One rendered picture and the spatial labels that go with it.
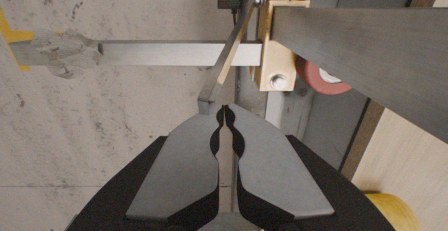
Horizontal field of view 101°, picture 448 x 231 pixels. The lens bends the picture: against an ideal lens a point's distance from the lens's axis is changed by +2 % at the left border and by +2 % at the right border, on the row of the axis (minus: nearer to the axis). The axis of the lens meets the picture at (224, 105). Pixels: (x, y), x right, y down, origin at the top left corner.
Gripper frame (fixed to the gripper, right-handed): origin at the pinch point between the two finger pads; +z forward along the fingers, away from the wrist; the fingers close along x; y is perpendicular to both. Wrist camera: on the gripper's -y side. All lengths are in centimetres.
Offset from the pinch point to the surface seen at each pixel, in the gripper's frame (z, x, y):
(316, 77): 9.9, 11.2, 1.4
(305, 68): 10.1, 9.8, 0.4
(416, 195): 10.5, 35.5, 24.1
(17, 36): 101, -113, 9
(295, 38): 5.6, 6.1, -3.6
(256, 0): 14.9, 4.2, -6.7
